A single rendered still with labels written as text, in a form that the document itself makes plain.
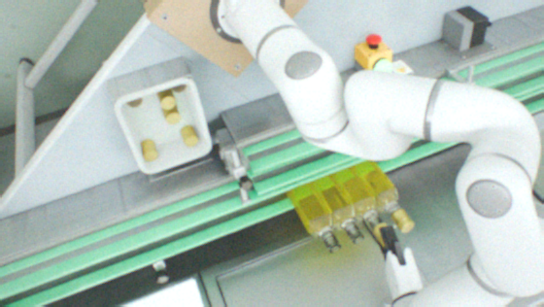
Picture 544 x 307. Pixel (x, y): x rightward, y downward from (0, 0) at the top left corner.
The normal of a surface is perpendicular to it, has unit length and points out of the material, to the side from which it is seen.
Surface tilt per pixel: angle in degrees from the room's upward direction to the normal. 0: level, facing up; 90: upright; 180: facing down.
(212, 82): 0
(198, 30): 5
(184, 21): 5
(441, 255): 91
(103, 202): 90
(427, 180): 89
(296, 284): 90
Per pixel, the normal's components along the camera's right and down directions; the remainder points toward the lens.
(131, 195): -0.11, -0.70
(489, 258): -0.69, 0.45
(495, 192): -0.47, 0.34
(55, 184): 0.37, 0.62
